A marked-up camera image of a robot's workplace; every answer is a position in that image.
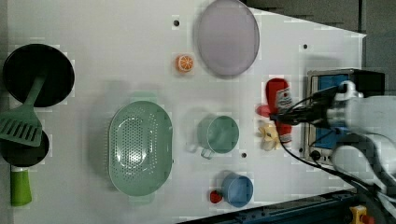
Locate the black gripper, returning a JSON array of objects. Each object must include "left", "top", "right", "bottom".
[{"left": 270, "top": 87, "right": 338, "bottom": 129}]

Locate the red ketchup bottle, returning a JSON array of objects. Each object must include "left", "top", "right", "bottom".
[{"left": 265, "top": 78, "right": 292, "bottom": 144}]

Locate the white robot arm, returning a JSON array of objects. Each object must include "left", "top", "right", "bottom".
[{"left": 265, "top": 78, "right": 395, "bottom": 224}]

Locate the green oval strainer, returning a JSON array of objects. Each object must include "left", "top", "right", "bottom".
[{"left": 108, "top": 91, "right": 173, "bottom": 204}]

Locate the red apple toy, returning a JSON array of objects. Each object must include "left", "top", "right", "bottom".
[{"left": 255, "top": 105, "right": 270, "bottom": 118}]

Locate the peeled banana toy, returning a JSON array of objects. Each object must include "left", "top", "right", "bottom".
[{"left": 259, "top": 123, "right": 280, "bottom": 151}]

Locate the steel toaster oven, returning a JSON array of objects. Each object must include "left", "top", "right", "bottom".
[{"left": 304, "top": 68, "right": 385, "bottom": 165}]

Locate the green mug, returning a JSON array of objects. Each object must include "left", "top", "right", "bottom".
[{"left": 197, "top": 115, "right": 239, "bottom": 160}]

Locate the blue mug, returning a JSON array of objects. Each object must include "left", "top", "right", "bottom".
[{"left": 220, "top": 173, "right": 254, "bottom": 208}]

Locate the grey round plate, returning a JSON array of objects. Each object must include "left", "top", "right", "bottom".
[{"left": 196, "top": 0, "right": 260, "bottom": 76}]

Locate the red strawberry toy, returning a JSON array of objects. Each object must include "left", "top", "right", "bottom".
[{"left": 209, "top": 190, "right": 222, "bottom": 203}]

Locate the orange slice toy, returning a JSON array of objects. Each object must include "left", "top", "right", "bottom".
[{"left": 176, "top": 54, "right": 194, "bottom": 73}]

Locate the yellow red clamp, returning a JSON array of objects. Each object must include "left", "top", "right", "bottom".
[{"left": 349, "top": 205, "right": 375, "bottom": 224}]

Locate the green slotted spatula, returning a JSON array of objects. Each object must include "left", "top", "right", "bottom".
[{"left": 0, "top": 75, "right": 46, "bottom": 147}]

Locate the large black pan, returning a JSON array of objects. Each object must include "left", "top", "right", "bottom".
[{"left": 3, "top": 44, "right": 75, "bottom": 107}]

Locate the small pan green handle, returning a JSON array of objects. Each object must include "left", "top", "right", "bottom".
[{"left": 0, "top": 132, "right": 50, "bottom": 207}]

